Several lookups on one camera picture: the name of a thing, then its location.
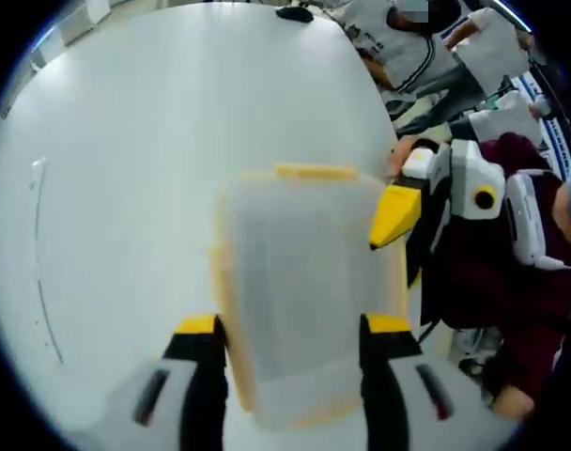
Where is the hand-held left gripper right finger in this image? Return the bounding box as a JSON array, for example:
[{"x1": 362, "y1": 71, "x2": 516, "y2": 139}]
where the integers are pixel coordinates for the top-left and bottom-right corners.
[{"x1": 359, "y1": 313, "x2": 461, "y2": 451}]

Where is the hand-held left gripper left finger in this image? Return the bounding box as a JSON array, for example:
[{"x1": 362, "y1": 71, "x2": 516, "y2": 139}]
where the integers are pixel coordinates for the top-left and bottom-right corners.
[{"x1": 101, "y1": 313, "x2": 230, "y2": 451}]

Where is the clear plastic storage box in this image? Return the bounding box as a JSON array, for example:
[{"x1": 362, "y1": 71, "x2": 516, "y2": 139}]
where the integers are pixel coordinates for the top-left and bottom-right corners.
[{"x1": 209, "y1": 178, "x2": 409, "y2": 431}]

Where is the clear yellow-rimmed plastic container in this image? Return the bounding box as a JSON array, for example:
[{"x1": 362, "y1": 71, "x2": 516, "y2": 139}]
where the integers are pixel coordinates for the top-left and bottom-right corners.
[{"x1": 208, "y1": 162, "x2": 411, "y2": 431}]

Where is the person's right hand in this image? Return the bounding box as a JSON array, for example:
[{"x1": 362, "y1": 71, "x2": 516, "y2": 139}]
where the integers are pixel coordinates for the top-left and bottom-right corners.
[{"x1": 387, "y1": 134, "x2": 424, "y2": 179}]

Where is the white chest-worn device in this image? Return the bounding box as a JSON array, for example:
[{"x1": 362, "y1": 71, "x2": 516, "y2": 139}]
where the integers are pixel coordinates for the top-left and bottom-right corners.
[{"x1": 504, "y1": 171, "x2": 571, "y2": 272}]

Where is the person's torso in maroon shirt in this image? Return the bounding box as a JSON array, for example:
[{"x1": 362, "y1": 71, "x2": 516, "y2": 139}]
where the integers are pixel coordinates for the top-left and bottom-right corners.
[{"x1": 421, "y1": 131, "x2": 571, "y2": 400}]

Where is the person's bare leg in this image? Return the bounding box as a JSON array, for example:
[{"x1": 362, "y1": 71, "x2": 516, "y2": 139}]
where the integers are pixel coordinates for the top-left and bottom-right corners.
[{"x1": 490, "y1": 382, "x2": 536, "y2": 424}]

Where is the small black object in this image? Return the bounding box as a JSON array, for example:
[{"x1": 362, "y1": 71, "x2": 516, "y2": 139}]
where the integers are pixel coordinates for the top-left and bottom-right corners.
[{"x1": 274, "y1": 3, "x2": 315, "y2": 23}]

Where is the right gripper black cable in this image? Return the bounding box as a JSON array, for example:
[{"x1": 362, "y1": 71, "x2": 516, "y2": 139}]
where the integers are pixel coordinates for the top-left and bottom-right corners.
[{"x1": 415, "y1": 318, "x2": 438, "y2": 347}]

